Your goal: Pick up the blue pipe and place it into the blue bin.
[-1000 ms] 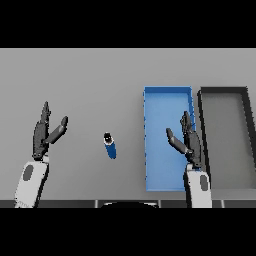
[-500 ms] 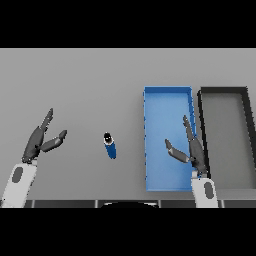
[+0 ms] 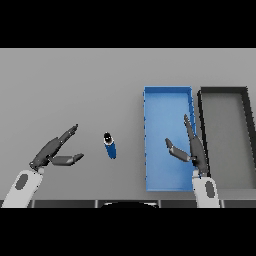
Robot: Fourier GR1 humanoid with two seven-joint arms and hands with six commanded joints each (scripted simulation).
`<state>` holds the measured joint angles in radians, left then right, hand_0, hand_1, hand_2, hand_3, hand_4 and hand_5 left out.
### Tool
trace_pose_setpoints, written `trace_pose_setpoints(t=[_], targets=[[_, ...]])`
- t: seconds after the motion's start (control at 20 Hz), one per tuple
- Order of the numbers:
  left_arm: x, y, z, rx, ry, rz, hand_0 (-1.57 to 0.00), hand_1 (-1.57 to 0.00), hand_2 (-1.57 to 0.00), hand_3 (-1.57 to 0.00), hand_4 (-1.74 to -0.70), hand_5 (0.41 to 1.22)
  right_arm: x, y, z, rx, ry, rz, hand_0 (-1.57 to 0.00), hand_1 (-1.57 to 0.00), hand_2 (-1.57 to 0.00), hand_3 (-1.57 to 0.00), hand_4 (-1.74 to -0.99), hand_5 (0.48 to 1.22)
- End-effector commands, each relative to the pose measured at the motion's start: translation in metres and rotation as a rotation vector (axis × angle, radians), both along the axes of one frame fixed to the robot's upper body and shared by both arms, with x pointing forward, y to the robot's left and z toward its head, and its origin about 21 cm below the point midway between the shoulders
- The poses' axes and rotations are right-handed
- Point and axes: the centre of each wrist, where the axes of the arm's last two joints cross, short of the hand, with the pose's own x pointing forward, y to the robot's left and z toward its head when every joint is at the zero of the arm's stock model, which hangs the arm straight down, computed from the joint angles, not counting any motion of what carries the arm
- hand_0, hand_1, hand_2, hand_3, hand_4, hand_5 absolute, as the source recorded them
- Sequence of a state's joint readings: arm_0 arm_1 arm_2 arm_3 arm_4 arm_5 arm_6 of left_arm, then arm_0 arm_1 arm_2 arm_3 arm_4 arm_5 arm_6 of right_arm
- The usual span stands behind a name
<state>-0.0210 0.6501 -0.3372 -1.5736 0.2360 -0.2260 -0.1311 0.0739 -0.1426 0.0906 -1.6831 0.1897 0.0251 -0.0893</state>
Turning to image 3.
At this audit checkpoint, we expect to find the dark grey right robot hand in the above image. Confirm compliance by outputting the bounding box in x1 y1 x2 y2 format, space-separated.
164 113 211 178

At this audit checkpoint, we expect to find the dark grey bin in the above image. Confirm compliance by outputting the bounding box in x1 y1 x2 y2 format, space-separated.
197 86 256 191

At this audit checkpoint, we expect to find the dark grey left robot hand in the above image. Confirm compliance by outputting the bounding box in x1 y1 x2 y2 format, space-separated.
28 123 85 173

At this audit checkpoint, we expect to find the blue bin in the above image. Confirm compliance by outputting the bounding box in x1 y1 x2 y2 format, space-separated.
142 85 198 193

